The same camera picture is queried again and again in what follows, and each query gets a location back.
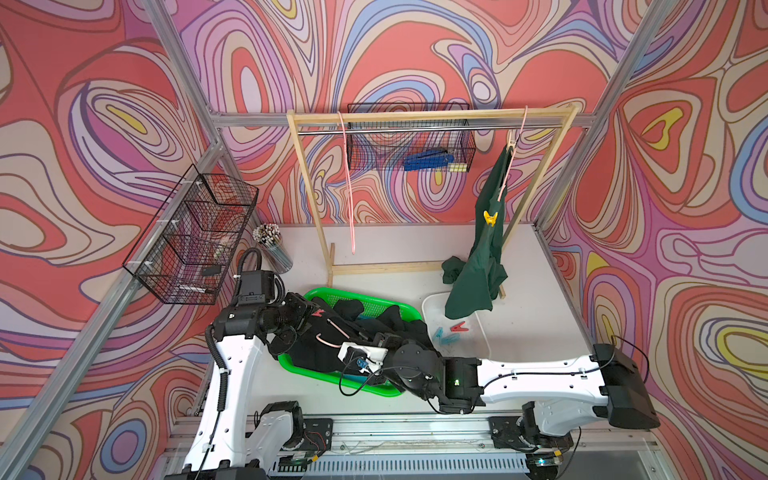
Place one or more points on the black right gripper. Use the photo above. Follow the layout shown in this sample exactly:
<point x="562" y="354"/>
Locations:
<point x="387" y="341"/>

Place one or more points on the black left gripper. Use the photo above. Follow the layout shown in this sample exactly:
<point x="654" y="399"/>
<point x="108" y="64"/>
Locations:
<point x="300" y="306"/>

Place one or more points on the black t-shirt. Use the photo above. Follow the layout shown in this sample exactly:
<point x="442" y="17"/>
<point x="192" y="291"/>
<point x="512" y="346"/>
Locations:
<point x="354" y="342"/>

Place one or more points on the light blue plastic clothespin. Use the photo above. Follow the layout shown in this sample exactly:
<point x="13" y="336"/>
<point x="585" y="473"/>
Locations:
<point x="450" y="339"/>

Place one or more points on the red plastic clothespin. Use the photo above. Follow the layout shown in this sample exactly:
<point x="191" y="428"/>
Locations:
<point x="459" y="328"/>

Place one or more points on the pink hanger of teal shirt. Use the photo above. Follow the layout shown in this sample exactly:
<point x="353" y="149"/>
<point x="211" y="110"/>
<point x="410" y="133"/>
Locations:
<point x="348" y="183"/>

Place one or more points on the pink hanger of black shirt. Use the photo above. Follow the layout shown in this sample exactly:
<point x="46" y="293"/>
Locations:
<point x="332" y="334"/>

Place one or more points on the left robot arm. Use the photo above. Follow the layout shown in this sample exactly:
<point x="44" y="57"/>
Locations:
<point x="262" y="320"/>

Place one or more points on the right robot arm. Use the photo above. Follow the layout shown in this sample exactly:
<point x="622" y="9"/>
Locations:
<point x="556" y="396"/>

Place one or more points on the pink hanger of green shirt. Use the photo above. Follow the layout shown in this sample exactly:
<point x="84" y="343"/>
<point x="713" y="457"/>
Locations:
<point x="513" y="150"/>

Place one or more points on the green plastic basket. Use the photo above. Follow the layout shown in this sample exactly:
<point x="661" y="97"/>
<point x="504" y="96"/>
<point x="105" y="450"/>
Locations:
<point x="362" y="314"/>

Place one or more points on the clear pencil cup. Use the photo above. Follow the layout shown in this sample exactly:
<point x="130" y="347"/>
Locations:
<point x="268" y="238"/>

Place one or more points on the white plastic tray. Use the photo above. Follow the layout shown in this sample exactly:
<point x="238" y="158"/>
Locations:
<point x="473" y="344"/>

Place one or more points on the dark green t-shirt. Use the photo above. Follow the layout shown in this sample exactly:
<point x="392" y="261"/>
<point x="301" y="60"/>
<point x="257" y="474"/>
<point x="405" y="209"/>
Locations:
<point x="475" y="282"/>

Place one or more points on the yellow plastic clothespin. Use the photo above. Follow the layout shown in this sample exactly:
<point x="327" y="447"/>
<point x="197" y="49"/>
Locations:
<point x="490" y="218"/>

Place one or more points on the blue item in basket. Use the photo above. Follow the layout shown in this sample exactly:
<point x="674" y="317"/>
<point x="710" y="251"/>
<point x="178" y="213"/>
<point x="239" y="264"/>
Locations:
<point x="429" y="160"/>

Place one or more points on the metal hanging rod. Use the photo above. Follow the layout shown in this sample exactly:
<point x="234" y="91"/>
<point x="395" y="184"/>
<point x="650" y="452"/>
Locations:
<point x="432" y="131"/>

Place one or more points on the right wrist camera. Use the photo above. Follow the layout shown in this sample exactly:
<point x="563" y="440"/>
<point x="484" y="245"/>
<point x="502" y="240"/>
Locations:
<point x="361" y="360"/>

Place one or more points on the black wire basket left wall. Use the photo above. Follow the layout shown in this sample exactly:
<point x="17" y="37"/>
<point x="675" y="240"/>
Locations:
<point x="184" y="255"/>

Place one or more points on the black wire basket wall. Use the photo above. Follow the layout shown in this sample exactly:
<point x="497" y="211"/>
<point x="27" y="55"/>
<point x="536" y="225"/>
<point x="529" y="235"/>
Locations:
<point x="386" y="152"/>
<point x="184" y="255"/>

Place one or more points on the black wire basket back wall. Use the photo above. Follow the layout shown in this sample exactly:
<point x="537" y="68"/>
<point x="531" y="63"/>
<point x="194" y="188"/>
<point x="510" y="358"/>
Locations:
<point x="386" y="152"/>

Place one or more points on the wooden clothes rack frame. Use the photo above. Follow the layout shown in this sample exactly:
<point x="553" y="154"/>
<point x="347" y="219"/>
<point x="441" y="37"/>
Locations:
<point x="514" y="121"/>

